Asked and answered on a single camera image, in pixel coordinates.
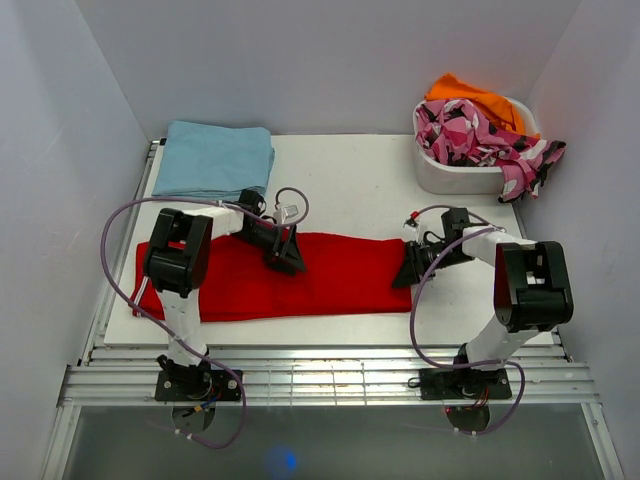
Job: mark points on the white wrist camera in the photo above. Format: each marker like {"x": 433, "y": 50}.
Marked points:
{"x": 413, "y": 230}
{"x": 285, "y": 213}

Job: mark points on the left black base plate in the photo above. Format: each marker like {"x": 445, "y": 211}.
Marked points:
{"x": 198, "y": 386}

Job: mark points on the orange garment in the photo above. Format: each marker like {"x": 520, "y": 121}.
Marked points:
{"x": 498, "y": 109}

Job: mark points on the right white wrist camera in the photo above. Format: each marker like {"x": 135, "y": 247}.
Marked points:
{"x": 413, "y": 230}

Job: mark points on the pink camouflage trousers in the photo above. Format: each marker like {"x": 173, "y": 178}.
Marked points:
{"x": 480, "y": 140}

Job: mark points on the red trousers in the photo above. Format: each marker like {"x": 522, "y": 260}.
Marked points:
{"x": 343, "y": 276}

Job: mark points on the folded light blue trousers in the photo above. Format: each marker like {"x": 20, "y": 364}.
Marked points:
{"x": 213, "y": 162}

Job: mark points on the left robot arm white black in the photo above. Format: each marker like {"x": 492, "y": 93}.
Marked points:
{"x": 176, "y": 264}

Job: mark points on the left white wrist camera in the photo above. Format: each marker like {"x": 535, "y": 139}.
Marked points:
{"x": 285, "y": 213}

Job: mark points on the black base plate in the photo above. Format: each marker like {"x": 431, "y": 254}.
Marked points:
{"x": 463, "y": 384}
{"x": 198, "y": 386}

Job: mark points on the white plastic basket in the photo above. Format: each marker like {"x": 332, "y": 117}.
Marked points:
{"x": 450, "y": 175}

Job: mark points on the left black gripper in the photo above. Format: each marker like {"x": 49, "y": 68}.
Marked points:
{"x": 291, "y": 252}

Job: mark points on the aluminium rail frame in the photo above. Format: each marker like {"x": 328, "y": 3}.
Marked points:
{"x": 327, "y": 396}

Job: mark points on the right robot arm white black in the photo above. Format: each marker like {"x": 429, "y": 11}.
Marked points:
{"x": 531, "y": 295}

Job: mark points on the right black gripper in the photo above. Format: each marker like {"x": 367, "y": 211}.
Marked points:
{"x": 412, "y": 266}

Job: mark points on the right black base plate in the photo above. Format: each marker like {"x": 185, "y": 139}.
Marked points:
{"x": 463, "y": 384}

